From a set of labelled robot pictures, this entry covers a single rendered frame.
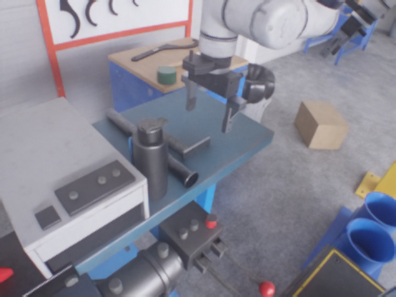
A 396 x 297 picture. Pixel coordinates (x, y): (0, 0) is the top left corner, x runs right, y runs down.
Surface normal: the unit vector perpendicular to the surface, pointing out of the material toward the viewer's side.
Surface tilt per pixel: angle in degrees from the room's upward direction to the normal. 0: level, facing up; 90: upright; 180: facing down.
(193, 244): 0
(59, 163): 0
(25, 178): 0
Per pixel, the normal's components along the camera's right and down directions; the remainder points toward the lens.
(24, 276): 0.09, -0.76
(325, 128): 0.05, 0.65
